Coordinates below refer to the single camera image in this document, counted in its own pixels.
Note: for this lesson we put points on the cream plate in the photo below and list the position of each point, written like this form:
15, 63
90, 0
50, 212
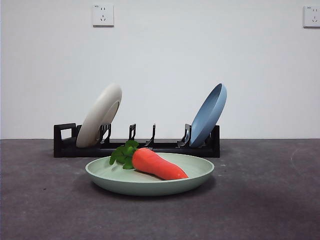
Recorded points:
100, 117

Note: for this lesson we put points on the black plate rack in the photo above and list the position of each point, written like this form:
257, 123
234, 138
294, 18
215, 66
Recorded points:
75, 152

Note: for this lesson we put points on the orange toy carrot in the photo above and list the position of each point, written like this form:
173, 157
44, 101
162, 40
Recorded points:
157, 165

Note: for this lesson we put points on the white wall socket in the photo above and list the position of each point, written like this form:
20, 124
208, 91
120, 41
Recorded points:
103, 15
312, 16

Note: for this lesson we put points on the green plate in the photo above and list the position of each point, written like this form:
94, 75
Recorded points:
150, 187

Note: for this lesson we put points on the blue plate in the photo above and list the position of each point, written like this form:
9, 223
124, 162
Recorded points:
207, 120

